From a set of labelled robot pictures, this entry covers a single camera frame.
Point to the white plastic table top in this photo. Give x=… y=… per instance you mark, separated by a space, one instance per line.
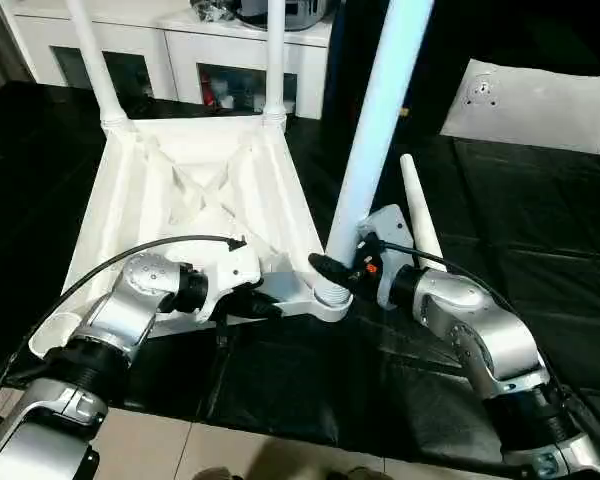
x=155 y=200

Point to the white plastic table leg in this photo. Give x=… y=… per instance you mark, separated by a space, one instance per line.
x=375 y=125
x=275 y=65
x=422 y=220
x=97 y=65

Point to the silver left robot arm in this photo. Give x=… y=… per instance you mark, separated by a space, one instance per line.
x=115 y=315

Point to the small yellow label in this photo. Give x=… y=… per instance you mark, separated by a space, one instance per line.
x=403 y=112

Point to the black work mat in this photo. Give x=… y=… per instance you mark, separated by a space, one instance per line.
x=530 y=225

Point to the dark left robot foot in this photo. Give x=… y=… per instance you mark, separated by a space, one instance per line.
x=220 y=474

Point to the dark robot foot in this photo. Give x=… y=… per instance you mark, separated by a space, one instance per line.
x=220 y=474
x=362 y=473

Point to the dark right robot foot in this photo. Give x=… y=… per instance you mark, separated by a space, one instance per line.
x=362 y=473

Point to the black cabinet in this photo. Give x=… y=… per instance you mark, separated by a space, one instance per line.
x=355 y=60

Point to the grey helmet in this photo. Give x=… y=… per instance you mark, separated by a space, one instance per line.
x=300 y=15

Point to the white cabinet with glass doors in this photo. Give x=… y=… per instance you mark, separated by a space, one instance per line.
x=130 y=35

